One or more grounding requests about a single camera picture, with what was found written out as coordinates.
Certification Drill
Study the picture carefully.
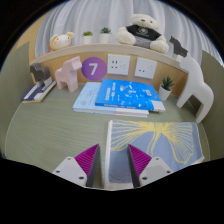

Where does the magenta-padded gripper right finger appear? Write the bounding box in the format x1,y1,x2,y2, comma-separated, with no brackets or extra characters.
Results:
127,143,174,188

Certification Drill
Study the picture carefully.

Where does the wooden back ledge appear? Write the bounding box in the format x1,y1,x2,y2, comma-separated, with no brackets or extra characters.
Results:
29,43,189,98

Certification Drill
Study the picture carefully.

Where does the light blue book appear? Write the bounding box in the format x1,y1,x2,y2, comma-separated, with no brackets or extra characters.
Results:
72,81,150,118

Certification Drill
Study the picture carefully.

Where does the blue towel with yellow print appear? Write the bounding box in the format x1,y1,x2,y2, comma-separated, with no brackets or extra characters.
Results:
104,119,205,190

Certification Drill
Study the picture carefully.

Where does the dark blue notebook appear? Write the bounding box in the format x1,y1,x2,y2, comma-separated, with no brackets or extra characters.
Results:
20,79,58,104

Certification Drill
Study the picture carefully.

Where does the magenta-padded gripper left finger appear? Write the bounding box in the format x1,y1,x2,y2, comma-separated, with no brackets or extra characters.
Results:
51,143,101,188

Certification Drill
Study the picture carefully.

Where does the dark grey horse figure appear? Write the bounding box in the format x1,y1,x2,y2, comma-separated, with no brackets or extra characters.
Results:
29,62,53,88

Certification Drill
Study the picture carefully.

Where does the cream and orange plush toy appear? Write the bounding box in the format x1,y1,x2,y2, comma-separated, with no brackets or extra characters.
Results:
48,31,76,52

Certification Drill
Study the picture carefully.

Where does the white wall socket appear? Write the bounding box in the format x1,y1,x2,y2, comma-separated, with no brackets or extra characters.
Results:
106,53,131,76
134,57,158,80

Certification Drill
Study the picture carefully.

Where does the pink horse figure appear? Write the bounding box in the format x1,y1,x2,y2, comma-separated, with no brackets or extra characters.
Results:
54,55,83,93

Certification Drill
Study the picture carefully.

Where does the large white horse figure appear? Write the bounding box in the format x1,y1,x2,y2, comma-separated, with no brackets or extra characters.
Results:
175,53,215,124

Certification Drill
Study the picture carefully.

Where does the round purple number sign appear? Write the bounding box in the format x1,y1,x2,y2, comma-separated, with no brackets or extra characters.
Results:
81,56,108,82

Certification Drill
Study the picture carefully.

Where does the cream teddy bear black shirt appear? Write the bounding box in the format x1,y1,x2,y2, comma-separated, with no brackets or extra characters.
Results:
115,13,170,55

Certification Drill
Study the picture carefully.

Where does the black horse figure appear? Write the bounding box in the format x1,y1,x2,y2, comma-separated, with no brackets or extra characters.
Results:
168,35,189,59

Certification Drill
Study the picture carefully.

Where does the green partition panel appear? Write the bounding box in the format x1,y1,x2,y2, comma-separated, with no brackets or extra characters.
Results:
199,49,224,161
0,41,34,158

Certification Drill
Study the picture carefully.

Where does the small potted plant white pot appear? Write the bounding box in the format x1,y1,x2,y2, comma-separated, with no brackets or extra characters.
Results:
98,26,112,44
82,31,94,46

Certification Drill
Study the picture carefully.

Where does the spiky potted plant white pot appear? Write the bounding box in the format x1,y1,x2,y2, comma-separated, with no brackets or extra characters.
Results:
158,75,175,102

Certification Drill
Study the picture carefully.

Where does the white grey curtain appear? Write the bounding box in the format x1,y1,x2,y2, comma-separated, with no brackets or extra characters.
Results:
34,0,223,64

